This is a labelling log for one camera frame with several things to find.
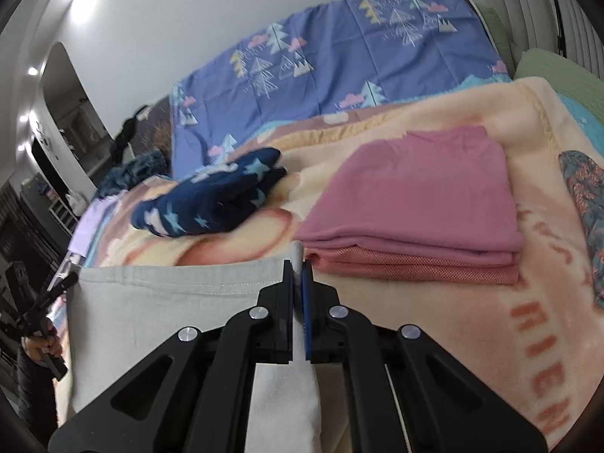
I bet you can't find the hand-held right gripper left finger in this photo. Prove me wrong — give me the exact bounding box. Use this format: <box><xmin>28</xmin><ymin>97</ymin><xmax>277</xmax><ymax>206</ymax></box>
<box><xmin>47</xmin><ymin>259</ymin><xmax>296</xmax><ymax>453</ymax></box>

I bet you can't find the cyan cloth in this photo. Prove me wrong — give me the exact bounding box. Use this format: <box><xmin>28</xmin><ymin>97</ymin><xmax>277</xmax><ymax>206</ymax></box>
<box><xmin>557</xmin><ymin>94</ymin><xmax>604</xmax><ymax>147</ymax></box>

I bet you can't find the pink folded garment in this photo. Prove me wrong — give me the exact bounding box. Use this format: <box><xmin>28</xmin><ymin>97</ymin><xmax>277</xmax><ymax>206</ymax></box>
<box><xmin>293</xmin><ymin>125</ymin><xmax>525</xmax><ymax>267</ymax></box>

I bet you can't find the light blue cloth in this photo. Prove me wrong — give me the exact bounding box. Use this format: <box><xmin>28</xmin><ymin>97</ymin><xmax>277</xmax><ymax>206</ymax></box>
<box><xmin>82</xmin><ymin>226</ymin><xmax>119</xmax><ymax>267</ymax></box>

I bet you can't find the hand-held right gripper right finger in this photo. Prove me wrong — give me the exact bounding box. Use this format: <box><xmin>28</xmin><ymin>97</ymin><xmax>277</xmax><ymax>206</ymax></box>
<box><xmin>300</xmin><ymin>259</ymin><xmax>550</xmax><ymax>453</ymax></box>

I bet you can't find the white rack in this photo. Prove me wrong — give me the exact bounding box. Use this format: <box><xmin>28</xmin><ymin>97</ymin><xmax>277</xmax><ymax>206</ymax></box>
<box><xmin>47</xmin><ymin>193</ymin><xmax>81</xmax><ymax>236</ymax></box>

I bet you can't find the tree picture headboard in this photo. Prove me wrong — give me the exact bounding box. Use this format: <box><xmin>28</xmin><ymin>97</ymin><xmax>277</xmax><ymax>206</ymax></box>
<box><xmin>129</xmin><ymin>94</ymin><xmax>176</xmax><ymax>171</ymax></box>

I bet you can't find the person's left hand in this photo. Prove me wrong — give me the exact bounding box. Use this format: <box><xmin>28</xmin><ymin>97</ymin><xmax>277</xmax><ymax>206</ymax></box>
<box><xmin>23</xmin><ymin>334</ymin><xmax>63</xmax><ymax>364</ymax></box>

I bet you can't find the floral patterned cloth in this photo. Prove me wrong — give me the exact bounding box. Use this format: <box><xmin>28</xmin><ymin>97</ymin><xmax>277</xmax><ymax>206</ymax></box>
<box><xmin>558</xmin><ymin>150</ymin><xmax>604</xmax><ymax>310</ymax></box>

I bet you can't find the dark teal fuzzy blanket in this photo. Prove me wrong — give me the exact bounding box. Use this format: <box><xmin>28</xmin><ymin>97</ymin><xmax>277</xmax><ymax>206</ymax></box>
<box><xmin>97</xmin><ymin>149</ymin><xmax>169</xmax><ymax>199</ymax></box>

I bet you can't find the blue tree-print sheet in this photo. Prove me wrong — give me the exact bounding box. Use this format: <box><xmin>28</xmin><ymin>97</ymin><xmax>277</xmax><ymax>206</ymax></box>
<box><xmin>170</xmin><ymin>0</ymin><xmax>513</xmax><ymax>180</ymax></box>

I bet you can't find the lavender folded cloth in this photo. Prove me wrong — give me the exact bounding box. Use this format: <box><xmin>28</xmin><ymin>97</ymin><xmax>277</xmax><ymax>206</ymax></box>
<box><xmin>68</xmin><ymin>196</ymin><xmax>116</xmax><ymax>258</ymax></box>

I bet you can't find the black hanging cloth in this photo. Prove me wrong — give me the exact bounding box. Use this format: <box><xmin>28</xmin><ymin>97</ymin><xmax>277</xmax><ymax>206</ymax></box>
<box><xmin>112</xmin><ymin>106</ymin><xmax>152</xmax><ymax>161</ymax></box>

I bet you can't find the black floor lamp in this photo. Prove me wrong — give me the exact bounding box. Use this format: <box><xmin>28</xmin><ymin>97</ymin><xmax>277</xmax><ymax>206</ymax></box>
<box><xmin>542</xmin><ymin>0</ymin><xmax>567</xmax><ymax>55</ymax></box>

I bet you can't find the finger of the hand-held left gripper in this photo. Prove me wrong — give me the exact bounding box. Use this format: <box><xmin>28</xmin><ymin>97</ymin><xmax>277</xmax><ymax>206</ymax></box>
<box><xmin>26</xmin><ymin>288</ymin><xmax>56</xmax><ymax>324</ymax></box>
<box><xmin>40</xmin><ymin>271</ymin><xmax>79</xmax><ymax>307</ymax></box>

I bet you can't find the person's left forearm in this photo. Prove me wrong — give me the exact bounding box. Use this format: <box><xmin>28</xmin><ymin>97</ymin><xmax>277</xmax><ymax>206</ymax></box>
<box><xmin>16</xmin><ymin>348</ymin><xmax>58</xmax><ymax>435</ymax></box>

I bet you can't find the peach printed blanket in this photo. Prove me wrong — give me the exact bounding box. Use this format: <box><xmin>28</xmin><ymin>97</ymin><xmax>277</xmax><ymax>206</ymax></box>
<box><xmin>66</xmin><ymin>75</ymin><xmax>604</xmax><ymax>444</ymax></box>

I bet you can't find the coral mesh folded garment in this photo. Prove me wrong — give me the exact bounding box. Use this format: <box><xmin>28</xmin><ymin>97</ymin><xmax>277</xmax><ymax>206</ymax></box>
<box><xmin>302</xmin><ymin>243</ymin><xmax>520</xmax><ymax>285</ymax></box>

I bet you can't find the navy star-print cloth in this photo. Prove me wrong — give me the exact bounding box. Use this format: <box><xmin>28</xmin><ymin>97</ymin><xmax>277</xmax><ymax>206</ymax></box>
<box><xmin>131</xmin><ymin>147</ymin><xmax>288</xmax><ymax>238</ymax></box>

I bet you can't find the small green pillow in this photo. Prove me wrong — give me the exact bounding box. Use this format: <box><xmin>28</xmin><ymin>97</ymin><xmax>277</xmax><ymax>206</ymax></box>
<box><xmin>474</xmin><ymin>2</ymin><xmax>517</xmax><ymax>71</ymax></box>

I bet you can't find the large green pillow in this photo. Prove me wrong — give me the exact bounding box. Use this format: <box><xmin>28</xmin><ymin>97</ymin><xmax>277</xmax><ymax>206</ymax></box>
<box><xmin>513</xmin><ymin>47</ymin><xmax>604</xmax><ymax>119</ymax></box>

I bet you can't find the grey t-shirt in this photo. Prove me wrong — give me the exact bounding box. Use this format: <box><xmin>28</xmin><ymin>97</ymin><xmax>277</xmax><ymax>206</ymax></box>
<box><xmin>66</xmin><ymin>240</ymin><xmax>324</xmax><ymax>453</ymax></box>

